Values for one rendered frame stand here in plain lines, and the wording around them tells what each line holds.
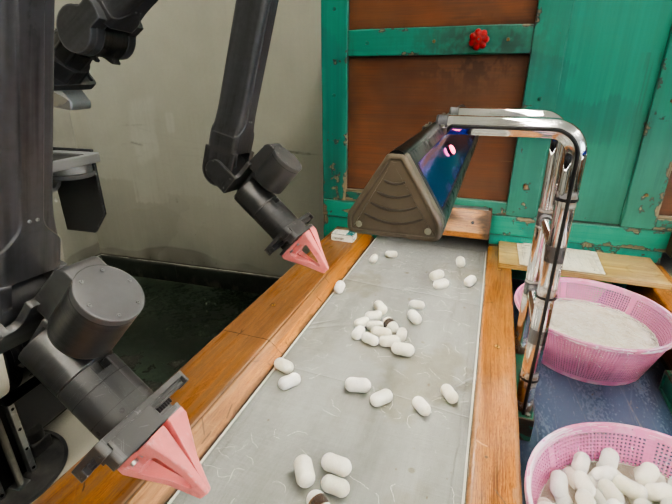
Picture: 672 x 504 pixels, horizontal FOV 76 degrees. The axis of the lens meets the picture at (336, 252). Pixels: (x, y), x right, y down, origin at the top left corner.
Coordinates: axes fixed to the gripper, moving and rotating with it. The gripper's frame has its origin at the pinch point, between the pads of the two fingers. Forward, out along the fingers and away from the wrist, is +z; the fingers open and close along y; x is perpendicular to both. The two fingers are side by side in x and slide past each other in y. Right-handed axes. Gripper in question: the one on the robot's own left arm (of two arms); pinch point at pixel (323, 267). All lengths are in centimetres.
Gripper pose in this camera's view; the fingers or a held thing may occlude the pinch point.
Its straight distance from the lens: 76.1
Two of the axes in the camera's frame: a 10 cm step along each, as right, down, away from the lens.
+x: -6.3, 6.1, 4.8
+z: 7.0, 7.2, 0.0
